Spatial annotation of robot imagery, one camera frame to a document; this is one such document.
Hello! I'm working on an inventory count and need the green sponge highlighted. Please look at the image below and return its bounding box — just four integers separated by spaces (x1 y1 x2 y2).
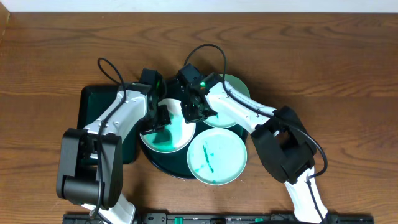
152 114 174 147

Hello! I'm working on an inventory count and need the white plate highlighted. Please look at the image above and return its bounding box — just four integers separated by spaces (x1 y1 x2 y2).
140 98 196 153

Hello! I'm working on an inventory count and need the green plate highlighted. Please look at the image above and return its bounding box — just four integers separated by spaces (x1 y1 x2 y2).
204 74 250 128
187 128 248 185

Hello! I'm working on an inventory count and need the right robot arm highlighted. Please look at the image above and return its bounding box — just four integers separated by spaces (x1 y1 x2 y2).
177 73 328 223

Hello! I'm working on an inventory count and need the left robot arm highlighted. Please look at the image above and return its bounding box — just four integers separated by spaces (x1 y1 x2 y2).
56 81 170 223

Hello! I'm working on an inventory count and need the round black tray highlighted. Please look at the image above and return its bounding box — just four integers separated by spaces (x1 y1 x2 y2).
137 73 249 180

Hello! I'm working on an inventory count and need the rectangular black tray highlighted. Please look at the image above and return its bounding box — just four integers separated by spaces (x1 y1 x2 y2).
77 85 136 164

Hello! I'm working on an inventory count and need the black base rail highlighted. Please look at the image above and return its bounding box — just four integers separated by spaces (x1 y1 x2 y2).
62 212 376 224

